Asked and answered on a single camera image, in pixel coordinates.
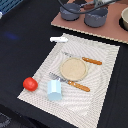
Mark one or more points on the light blue toy carton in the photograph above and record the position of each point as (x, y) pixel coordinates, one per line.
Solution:
(54, 90)

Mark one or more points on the red toy tomato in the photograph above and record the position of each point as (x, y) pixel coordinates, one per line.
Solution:
(30, 84)

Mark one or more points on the round wooden plate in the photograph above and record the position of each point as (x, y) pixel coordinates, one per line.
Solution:
(73, 69)

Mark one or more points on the beige woven placemat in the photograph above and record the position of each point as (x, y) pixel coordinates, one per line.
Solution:
(79, 108)

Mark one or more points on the small grey pot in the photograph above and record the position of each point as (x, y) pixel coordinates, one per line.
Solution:
(70, 11)

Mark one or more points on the large grey pot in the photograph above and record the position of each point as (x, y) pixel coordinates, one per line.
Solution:
(96, 18)

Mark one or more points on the brown wooden board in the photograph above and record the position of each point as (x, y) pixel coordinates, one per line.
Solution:
(110, 30)

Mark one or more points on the beige bowl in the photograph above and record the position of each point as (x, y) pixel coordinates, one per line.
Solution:
(124, 16)

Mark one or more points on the orange handled toy fork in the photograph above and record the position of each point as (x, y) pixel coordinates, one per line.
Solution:
(79, 86)

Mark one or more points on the orange handled toy knife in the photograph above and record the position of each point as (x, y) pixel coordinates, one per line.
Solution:
(84, 58)

